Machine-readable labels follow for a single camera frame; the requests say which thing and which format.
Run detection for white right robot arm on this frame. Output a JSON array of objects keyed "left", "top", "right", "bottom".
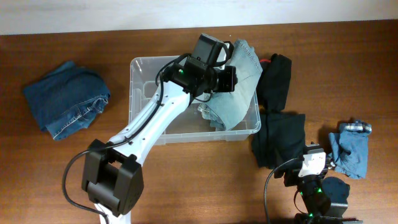
[{"left": 274, "top": 143, "right": 363, "bottom": 224}]

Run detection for light blue shorts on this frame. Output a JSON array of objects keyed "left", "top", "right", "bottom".
[{"left": 328, "top": 119, "right": 372, "bottom": 179}]

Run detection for black garment with red band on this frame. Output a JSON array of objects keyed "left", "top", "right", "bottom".
[{"left": 256, "top": 54, "right": 292, "bottom": 111}]

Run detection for dark blue jeans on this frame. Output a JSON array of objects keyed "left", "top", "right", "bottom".
[{"left": 23, "top": 61, "right": 111, "bottom": 141}]

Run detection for clear plastic storage bin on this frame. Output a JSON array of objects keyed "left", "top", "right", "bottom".
[{"left": 129, "top": 55, "right": 261, "bottom": 145}]

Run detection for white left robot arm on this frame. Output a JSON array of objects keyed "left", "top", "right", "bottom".
[{"left": 82, "top": 34, "right": 238, "bottom": 223}]

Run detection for light grey jeans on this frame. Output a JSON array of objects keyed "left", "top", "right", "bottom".
[{"left": 198, "top": 39, "right": 263, "bottom": 131}]

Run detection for dark green folded garment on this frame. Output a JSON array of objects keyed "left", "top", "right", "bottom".
[{"left": 251, "top": 113, "right": 305, "bottom": 169}]

